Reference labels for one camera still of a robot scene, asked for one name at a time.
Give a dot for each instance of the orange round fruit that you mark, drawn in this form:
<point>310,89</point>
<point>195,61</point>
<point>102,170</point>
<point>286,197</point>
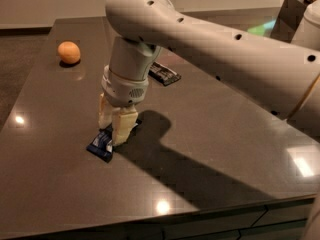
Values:
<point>69,52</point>

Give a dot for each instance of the dark grey box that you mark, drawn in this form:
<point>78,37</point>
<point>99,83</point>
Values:
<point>288,20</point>

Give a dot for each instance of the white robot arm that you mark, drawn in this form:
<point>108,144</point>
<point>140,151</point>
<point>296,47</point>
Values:
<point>280,77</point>

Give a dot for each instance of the blue rxbar blueberry wrapper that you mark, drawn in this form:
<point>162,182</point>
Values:
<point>102,146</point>

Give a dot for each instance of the black snack bar wrapper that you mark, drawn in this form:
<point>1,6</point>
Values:
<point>163,74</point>

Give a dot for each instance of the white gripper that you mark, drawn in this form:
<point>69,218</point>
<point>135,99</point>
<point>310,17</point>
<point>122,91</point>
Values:
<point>124,89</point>

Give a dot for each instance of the grey cabinet drawers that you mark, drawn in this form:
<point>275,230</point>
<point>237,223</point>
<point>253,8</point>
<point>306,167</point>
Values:
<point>286,219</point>

